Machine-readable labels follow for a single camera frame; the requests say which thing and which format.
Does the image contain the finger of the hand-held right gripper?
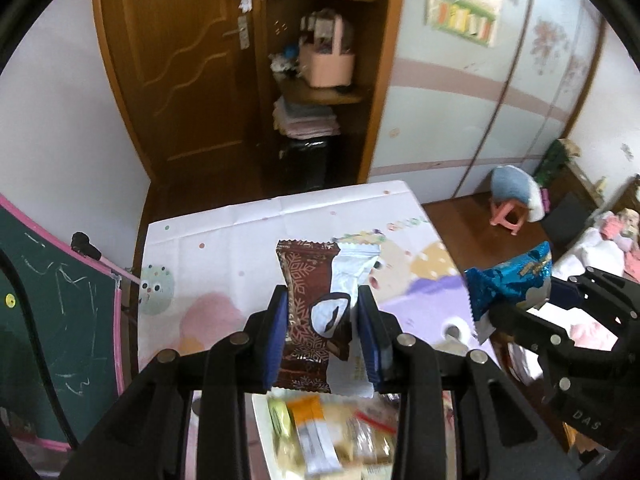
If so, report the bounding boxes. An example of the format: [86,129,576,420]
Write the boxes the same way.
[550,265,640,322]
[487,302,572,362]

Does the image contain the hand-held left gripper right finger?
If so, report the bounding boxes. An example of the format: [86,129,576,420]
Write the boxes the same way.
[357,285,581,480]

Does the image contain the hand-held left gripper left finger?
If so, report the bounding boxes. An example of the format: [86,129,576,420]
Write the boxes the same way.
[60,285,291,480]

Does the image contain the blue foil snack packet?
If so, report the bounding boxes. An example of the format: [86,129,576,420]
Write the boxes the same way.
[464,241,553,344]

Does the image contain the brown white snack packet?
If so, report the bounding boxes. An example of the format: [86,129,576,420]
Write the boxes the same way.
[276,239,388,397]

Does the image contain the white plastic storage box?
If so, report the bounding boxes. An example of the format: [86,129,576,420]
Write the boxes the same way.
[250,392,402,480]

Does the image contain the clear biscuit packet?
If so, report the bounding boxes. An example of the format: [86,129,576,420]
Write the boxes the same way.
[345,400,401,467]

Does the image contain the orange white stick packet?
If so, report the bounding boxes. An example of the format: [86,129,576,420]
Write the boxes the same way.
[289,394,345,477]

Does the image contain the white bedding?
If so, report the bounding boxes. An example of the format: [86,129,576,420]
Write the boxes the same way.
[552,210,640,287]

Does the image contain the red strip snack packet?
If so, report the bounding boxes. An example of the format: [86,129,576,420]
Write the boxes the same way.
[352,406,399,434]

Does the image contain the black square bag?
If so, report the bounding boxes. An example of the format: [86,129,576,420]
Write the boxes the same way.
[542,192,592,249]

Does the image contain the pink plastic stool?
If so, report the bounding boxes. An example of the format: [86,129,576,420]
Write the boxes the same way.
[490,200,531,237]

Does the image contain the printed pastel tablecloth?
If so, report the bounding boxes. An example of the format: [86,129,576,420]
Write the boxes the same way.
[137,180,497,480]

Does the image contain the green cloth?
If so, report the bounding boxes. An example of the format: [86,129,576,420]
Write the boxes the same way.
[534,139,582,187]

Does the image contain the pink stool with cushion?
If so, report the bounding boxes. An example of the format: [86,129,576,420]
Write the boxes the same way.
[490,165,544,223]

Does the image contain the black bin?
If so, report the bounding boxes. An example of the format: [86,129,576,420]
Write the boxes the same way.
[277,137,331,192]

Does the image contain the black chalkboard clip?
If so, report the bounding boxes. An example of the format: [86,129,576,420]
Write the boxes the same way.
[70,231,102,261]

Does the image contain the stack of folded cloths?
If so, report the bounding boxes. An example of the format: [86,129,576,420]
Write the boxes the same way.
[272,96,342,140]

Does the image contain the pink framed green chalkboard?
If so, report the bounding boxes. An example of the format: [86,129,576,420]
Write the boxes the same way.
[0,192,142,454]

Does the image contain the floral sliding wardrobe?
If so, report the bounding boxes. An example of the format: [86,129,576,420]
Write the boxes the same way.
[369,0,607,202]

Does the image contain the brown wooden corner shelf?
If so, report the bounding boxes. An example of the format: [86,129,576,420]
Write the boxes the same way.
[252,0,409,197]

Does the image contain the small toy figures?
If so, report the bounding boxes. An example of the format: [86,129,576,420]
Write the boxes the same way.
[270,42,302,77]

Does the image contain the brown wooden door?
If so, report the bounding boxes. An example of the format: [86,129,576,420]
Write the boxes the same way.
[91,0,271,202]

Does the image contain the black cable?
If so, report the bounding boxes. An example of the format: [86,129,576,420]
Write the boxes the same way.
[0,249,77,452]

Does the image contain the pink handled basket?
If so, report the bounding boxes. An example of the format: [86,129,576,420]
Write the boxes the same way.
[299,10,357,89]

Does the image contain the colourful wall poster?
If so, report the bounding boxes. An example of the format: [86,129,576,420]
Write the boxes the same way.
[425,0,504,49]

